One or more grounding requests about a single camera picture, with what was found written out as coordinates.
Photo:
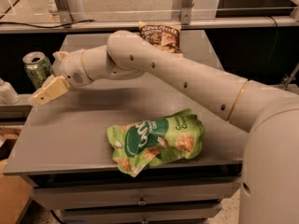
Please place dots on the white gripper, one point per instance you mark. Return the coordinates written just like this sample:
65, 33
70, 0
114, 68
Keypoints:
69, 66

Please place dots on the green soda can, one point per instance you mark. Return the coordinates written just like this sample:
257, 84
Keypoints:
38, 67

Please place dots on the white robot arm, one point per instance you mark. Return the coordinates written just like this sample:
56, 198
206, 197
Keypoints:
270, 172

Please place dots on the white pipe fitting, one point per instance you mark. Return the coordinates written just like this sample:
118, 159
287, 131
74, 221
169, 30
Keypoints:
8, 93

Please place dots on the brown snack bag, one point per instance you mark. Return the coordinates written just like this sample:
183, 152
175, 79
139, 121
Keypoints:
162, 36

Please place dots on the upper grey drawer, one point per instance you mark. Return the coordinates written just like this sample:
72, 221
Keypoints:
139, 193

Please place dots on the grey drawer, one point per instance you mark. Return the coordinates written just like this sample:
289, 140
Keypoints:
139, 193
183, 213

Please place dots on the green snack bag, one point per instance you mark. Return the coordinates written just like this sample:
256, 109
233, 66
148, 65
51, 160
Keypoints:
150, 143

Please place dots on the cardboard box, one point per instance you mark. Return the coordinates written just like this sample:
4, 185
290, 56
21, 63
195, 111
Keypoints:
14, 191

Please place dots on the lower grey drawer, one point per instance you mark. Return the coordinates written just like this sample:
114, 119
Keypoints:
183, 213

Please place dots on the metal bracket left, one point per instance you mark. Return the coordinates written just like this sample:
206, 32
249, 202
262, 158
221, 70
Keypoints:
63, 11

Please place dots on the metal bracket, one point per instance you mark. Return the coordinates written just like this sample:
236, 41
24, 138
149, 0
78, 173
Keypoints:
63, 11
186, 11

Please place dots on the metal bracket centre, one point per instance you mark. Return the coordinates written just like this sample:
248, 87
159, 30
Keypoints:
186, 11

